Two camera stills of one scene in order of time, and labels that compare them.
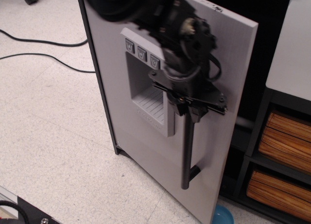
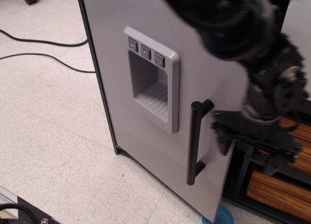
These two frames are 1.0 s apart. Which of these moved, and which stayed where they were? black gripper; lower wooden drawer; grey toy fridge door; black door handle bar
Moved: black door handle bar; black gripper; grey toy fridge door
Stayed: lower wooden drawer
